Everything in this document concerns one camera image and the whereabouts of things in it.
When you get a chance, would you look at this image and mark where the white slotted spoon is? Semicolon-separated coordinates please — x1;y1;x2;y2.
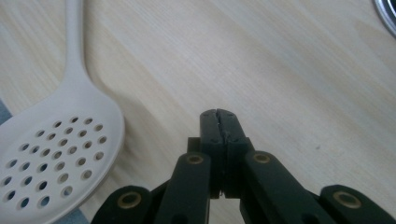
0;0;126;224

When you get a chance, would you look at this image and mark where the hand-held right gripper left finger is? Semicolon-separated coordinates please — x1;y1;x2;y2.
187;108;226;200

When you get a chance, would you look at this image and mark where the blue cloth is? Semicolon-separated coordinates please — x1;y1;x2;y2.
0;98;13;126

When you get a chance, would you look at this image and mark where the round metal bowl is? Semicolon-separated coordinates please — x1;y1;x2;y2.
373;0;396;39

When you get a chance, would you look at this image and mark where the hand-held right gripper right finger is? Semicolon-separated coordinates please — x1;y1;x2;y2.
216;108;255;200

